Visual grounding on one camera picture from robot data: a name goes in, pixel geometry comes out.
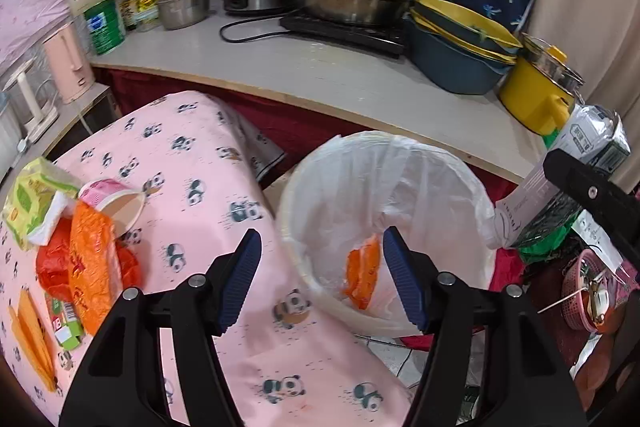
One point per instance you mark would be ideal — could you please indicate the red orange plastic bag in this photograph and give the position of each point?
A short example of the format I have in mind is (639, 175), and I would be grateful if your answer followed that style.
(52, 264)

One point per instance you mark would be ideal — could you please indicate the black induction cooker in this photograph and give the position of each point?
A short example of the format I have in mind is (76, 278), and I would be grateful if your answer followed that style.
(390, 42)

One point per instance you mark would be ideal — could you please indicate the green milk carton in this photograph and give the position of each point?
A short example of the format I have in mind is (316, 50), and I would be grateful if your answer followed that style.
(591, 146)

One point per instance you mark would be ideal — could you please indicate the yellow green tissue pack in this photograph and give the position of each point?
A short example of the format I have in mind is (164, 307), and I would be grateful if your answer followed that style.
(36, 200)

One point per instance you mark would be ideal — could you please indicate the yellow enamel pot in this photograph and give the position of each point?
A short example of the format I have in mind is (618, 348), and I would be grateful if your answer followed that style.
(541, 89)

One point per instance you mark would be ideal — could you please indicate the stacked blue yellow basins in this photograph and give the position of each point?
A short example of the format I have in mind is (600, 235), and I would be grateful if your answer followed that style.
(458, 49)

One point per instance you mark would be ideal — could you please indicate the green wasabi box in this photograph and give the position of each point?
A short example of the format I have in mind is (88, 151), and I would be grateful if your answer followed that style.
(67, 328)

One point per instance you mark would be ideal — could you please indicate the pink electric kettle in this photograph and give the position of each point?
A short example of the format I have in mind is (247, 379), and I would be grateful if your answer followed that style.
(71, 71)

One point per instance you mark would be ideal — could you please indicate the yellow label jar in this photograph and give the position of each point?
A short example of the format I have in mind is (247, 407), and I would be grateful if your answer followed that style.
(146, 15)

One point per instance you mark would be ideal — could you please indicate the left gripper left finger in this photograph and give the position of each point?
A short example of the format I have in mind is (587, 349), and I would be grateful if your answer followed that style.
(120, 382)

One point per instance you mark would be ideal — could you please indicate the pink paper cup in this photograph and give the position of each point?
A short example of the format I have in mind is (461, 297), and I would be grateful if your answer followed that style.
(122, 204)

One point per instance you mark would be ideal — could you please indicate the orange net bag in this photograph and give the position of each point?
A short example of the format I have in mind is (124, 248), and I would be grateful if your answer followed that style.
(361, 272)

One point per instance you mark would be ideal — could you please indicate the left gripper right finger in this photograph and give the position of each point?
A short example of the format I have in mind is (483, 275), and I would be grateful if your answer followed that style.
(525, 381)

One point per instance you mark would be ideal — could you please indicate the pink panda tablecloth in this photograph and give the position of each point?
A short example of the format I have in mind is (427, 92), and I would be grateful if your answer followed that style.
(287, 363)

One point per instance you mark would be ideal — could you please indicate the small steel pot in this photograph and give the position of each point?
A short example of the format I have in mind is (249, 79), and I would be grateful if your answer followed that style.
(178, 14)

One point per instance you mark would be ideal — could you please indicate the green milk powder can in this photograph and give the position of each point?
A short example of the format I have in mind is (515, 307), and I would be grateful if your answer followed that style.
(104, 26)

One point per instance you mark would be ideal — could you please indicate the white glass kettle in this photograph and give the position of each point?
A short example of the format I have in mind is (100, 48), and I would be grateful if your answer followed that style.
(41, 110)

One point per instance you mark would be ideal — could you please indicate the orange snack bag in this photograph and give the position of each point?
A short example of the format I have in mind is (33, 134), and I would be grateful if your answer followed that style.
(93, 266)

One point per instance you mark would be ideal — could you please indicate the pink plastic basket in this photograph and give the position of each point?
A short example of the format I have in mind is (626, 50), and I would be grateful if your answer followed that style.
(591, 292)

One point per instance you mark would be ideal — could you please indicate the white lined trash bin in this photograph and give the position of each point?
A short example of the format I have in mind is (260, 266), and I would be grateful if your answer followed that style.
(356, 186)

